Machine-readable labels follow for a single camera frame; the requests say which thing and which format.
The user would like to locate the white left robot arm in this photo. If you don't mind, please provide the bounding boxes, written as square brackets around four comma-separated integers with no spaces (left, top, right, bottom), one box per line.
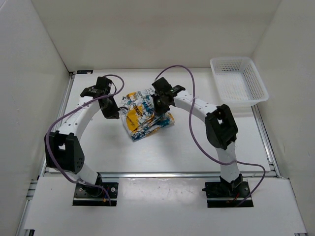
[44,78,119,197]

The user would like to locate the aluminium frame rail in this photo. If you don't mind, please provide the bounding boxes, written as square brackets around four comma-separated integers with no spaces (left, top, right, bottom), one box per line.
[15,71,308,236]

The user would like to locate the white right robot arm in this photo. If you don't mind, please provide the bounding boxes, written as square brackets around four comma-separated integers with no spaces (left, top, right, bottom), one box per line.
[152,82,243,197]

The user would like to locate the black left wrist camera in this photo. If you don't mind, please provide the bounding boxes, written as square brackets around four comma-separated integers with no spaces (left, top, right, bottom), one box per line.
[94,76,117,95]

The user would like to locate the colourful printed shorts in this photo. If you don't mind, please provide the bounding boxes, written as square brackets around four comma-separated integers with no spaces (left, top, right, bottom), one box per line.
[120,88,175,141]

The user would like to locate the black corner label plate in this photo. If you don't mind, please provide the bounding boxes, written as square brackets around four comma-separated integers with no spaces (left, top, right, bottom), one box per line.
[76,70,93,74]

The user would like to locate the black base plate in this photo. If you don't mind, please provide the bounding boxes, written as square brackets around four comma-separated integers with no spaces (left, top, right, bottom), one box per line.
[202,181,253,208]
[72,180,119,207]

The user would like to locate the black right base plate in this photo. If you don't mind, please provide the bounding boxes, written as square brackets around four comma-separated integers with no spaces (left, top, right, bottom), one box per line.
[202,181,253,208]

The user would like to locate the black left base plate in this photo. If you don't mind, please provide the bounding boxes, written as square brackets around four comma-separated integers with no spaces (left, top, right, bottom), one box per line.
[72,180,119,207]

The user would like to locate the white perforated plastic basket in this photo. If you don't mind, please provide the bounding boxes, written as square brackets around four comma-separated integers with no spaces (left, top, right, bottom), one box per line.
[210,57,269,108]

